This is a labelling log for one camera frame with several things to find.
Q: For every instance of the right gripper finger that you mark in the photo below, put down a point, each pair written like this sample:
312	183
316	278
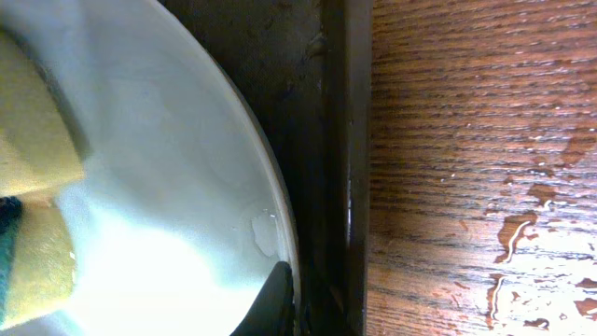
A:
272	313

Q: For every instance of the white plate small teal spot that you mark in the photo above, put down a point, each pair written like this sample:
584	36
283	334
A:
182	213

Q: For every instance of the green and yellow sponge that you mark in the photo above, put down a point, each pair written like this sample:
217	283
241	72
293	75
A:
38	158

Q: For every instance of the large brown serving tray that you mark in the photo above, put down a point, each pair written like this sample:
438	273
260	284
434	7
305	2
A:
304	67

